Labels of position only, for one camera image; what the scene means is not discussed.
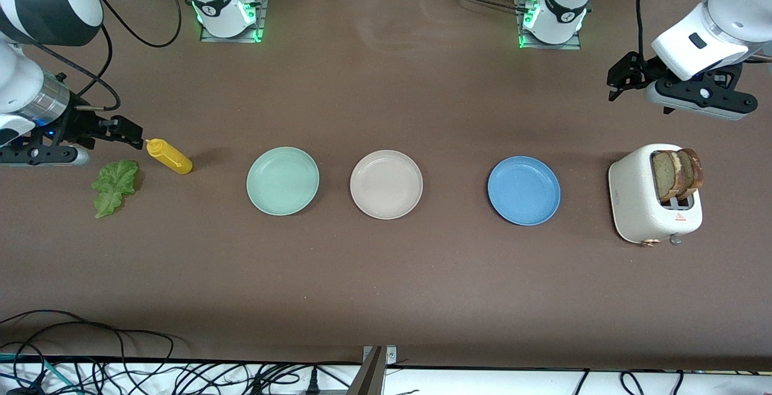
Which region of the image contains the green lettuce leaf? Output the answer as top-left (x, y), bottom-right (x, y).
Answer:
top-left (91, 160), bottom-right (140, 220)

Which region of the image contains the brown bread slice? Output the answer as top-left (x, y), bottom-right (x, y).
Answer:
top-left (675, 148), bottom-right (704, 201)
top-left (653, 151), bottom-right (681, 204)

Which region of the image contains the blue round plate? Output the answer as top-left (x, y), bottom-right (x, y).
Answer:
top-left (487, 156), bottom-right (562, 226)

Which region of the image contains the mint green round plate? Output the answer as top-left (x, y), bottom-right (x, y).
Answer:
top-left (246, 147), bottom-right (320, 216)

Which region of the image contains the beige round plate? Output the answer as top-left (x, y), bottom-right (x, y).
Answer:
top-left (350, 150), bottom-right (424, 220)

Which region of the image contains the yellow squeeze mustard bottle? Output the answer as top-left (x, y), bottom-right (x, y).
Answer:
top-left (145, 138), bottom-right (194, 175)

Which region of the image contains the white two-slot toaster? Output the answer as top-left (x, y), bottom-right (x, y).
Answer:
top-left (608, 144), bottom-right (704, 247)

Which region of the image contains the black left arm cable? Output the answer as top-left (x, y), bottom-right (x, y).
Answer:
top-left (635, 0), bottom-right (653, 64)

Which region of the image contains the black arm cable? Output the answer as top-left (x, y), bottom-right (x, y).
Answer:
top-left (24, 0), bottom-right (184, 112)
top-left (635, 0), bottom-right (653, 64)

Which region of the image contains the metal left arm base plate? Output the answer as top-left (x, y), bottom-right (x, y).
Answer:
top-left (516, 0), bottom-right (583, 51)

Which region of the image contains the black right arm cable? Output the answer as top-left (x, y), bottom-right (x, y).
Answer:
top-left (24, 0), bottom-right (184, 112)

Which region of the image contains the black braided base cable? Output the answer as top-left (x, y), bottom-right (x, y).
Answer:
top-left (419, 0), bottom-right (529, 17)

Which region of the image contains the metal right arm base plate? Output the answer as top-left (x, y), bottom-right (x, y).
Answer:
top-left (200, 0), bottom-right (271, 43)

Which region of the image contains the black looped cable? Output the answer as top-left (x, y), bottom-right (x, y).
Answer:
top-left (0, 309), bottom-right (185, 362)

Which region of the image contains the teal cable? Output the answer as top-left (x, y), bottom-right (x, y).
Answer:
top-left (0, 353), bottom-right (80, 394)

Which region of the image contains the grey metal camera post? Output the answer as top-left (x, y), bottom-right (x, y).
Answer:
top-left (347, 346), bottom-right (387, 395)

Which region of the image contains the silver mounting bracket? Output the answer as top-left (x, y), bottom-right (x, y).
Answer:
top-left (362, 345), bottom-right (399, 367)

